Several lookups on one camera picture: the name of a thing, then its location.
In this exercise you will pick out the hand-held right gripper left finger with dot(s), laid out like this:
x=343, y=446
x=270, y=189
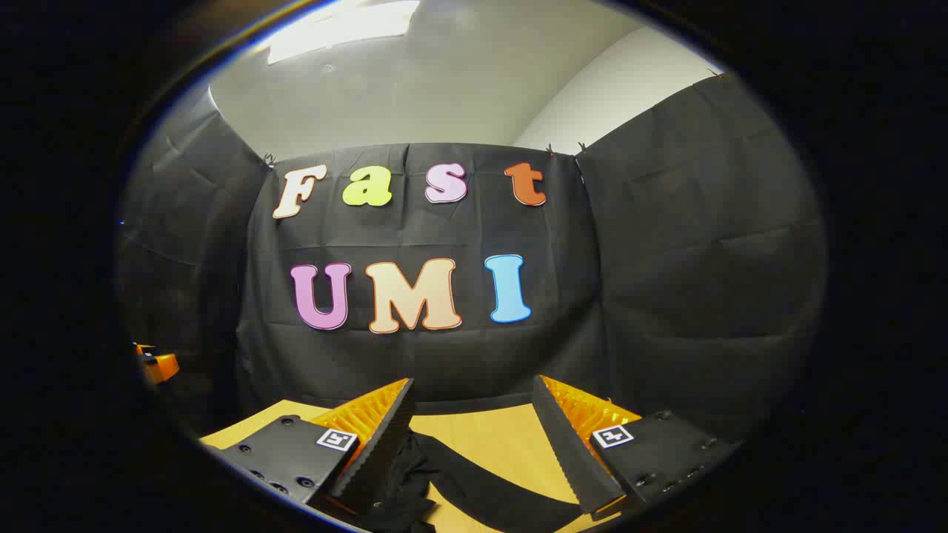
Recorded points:
x=381, y=451

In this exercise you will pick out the black jacket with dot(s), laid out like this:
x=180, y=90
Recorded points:
x=481, y=488

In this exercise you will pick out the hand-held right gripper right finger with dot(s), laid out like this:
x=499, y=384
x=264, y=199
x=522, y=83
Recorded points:
x=574, y=451

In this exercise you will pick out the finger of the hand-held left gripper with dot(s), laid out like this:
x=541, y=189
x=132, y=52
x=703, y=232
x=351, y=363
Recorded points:
x=163, y=366

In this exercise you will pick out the black backdrop cloth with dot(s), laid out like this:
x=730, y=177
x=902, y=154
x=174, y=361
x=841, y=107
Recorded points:
x=444, y=355

